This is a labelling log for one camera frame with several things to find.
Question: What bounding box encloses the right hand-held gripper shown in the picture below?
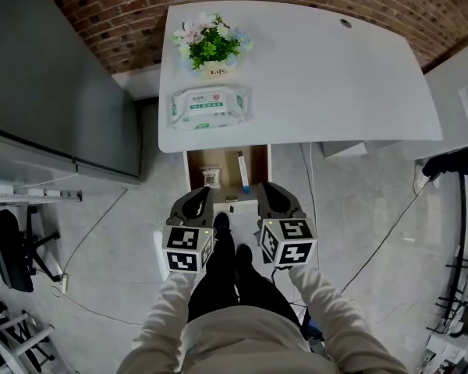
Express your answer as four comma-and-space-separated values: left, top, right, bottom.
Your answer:
255, 181, 319, 268

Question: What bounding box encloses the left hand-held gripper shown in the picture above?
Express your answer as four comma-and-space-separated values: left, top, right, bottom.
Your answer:
161, 185, 216, 274

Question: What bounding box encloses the blue and white box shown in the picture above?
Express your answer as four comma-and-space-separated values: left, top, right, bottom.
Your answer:
236, 150, 253, 194

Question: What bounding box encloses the white wooden drawer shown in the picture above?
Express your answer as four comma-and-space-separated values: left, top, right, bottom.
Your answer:
183, 144, 273, 214

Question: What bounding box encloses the person's right forearm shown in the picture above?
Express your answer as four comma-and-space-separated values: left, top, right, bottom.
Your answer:
288, 265, 371, 334

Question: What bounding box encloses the person's left forearm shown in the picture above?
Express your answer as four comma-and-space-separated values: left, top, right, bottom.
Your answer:
140, 270, 202, 338

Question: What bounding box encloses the person's left leg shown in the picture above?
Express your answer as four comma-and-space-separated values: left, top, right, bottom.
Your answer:
186, 211, 239, 323

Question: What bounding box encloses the person's leg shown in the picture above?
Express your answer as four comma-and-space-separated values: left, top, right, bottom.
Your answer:
186, 211, 239, 323
233, 243, 302, 326

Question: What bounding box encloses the person's right leg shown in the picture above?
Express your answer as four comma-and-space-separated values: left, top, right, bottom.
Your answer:
233, 243, 302, 326

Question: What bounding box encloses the small clear packet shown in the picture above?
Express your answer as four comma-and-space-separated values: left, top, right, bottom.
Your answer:
200, 164, 223, 189

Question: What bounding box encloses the dark blue floor box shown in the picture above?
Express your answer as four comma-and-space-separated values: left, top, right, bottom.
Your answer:
302, 312, 327, 342

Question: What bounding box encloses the person's beige top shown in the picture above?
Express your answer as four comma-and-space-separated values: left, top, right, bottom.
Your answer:
119, 305, 410, 374

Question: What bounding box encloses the white wet wipes packet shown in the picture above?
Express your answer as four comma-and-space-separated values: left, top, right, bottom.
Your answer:
167, 84, 255, 132

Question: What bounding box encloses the silver metal rack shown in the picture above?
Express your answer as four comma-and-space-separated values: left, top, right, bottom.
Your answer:
0, 183, 83, 206

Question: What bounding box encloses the white desk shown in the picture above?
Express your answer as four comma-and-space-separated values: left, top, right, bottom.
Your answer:
158, 0, 444, 159

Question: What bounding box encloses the black metal stand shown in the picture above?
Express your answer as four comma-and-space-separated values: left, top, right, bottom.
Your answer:
427, 169, 468, 334

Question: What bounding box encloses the black office chair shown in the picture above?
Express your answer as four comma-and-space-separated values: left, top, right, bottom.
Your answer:
0, 204, 62, 294

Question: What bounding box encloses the potted artificial flower plant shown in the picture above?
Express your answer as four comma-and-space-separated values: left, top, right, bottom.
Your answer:
172, 11, 254, 81

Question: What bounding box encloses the white shelf unit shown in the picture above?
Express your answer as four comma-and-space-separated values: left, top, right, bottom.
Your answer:
413, 33, 468, 161

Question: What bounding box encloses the grey refrigerator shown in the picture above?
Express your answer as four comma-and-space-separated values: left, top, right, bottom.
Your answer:
0, 0, 144, 189

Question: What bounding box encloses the white hanging cable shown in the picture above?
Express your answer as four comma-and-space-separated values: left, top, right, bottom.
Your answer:
300, 142, 321, 225

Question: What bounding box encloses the black floor cable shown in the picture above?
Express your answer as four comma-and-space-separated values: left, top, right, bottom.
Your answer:
341, 173, 441, 292

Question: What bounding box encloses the white frame stand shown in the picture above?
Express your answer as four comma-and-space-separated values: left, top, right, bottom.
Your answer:
0, 298, 55, 374

